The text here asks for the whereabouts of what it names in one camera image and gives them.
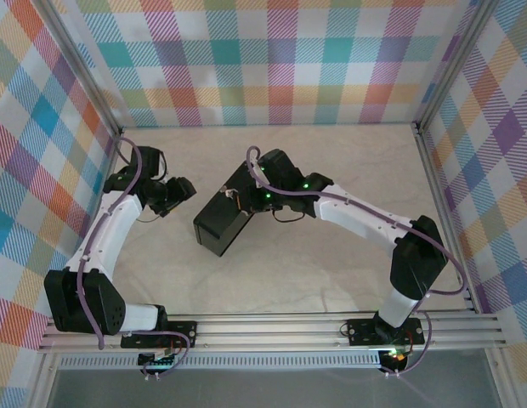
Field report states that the black box starry night lid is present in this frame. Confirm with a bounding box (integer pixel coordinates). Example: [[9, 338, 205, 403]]
[[193, 161, 273, 258]]

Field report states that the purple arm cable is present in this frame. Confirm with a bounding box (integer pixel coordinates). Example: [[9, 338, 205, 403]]
[[74, 136, 190, 382], [245, 146, 469, 377]]

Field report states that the aluminium mounting rail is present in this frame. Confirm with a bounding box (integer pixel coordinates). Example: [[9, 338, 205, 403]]
[[37, 312, 507, 354]]

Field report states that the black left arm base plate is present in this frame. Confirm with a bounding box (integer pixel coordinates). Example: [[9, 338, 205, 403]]
[[120, 320, 199, 350]]

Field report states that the aluminium side rail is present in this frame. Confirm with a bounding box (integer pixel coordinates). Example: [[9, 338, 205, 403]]
[[414, 122, 519, 408], [27, 131, 125, 408]]

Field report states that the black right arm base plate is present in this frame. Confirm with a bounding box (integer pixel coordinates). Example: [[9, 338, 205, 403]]
[[346, 317, 426, 348]]

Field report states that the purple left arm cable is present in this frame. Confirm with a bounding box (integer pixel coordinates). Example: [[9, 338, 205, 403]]
[[74, 136, 190, 382]]

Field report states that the slotted grey cable duct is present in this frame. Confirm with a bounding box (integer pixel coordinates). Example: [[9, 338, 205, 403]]
[[59, 354, 383, 371]]

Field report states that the thin black right gripper wire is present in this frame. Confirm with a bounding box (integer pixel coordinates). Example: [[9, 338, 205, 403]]
[[274, 207, 307, 224]]

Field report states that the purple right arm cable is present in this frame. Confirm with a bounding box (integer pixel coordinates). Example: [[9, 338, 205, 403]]
[[245, 146, 469, 377]]

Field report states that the aluminium frame post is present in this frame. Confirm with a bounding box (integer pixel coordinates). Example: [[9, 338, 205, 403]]
[[415, 0, 498, 133], [41, 0, 125, 144]]

